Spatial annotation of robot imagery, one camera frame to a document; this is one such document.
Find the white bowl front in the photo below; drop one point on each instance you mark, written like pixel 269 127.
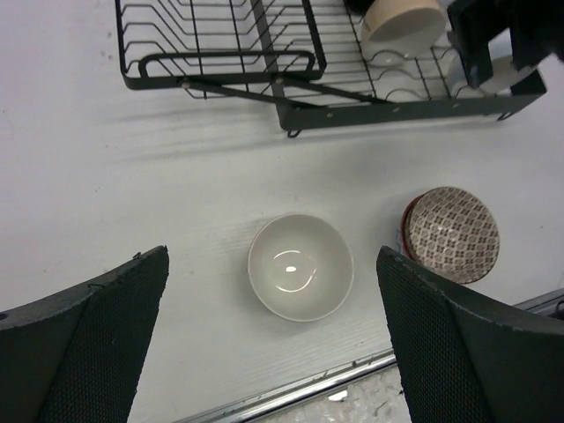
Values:
pixel 504 76

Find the beige bowl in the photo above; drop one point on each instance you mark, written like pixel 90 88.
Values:
pixel 400 27
pixel 300 267

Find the black wire dish rack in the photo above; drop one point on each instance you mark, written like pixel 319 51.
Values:
pixel 303 57

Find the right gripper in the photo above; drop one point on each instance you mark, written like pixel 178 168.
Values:
pixel 480 32

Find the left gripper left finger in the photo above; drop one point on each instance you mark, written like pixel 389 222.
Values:
pixel 77 355

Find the blue zigzag red bowl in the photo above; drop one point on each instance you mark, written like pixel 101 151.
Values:
pixel 401 239

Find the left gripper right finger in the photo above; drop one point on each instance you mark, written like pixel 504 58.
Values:
pixel 464 357

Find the brown patterned bowl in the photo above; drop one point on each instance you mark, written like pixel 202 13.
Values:
pixel 452 233

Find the beige bowl front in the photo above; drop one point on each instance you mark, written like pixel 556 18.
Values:
pixel 300 267

